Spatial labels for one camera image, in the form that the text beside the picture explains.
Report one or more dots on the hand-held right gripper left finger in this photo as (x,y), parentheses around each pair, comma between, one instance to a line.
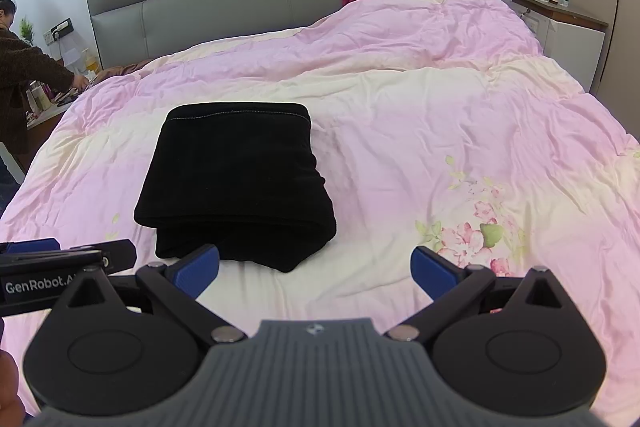
(197,269)

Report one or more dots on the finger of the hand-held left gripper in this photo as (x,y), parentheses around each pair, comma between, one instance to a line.
(30,246)
(120,256)

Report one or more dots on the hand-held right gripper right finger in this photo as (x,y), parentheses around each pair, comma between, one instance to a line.
(430,272)

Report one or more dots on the black pants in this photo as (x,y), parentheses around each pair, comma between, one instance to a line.
(235,177)

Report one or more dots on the person's left hand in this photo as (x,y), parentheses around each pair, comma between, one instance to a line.
(7,382)

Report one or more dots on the cluttered bedside table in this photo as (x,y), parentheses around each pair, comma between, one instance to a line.
(50,116)

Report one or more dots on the pink floral quilt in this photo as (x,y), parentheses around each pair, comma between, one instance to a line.
(400,132)

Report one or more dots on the white bottle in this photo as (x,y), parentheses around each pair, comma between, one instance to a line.
(41,98)

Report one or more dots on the brown cloth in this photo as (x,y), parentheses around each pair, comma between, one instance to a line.
(122,69)

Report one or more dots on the yellow liquid bottle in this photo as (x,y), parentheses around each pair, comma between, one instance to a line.
(90,62)

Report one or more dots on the small green plant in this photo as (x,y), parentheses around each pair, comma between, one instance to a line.
(26,29)

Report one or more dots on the white bedside cabinet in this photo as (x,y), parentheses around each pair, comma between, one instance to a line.
(570,42)

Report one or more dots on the beige wooden cabinet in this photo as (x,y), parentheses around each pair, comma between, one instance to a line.
(610,7)

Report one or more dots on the wall socket with charger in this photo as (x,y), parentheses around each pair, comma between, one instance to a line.
(59,31)

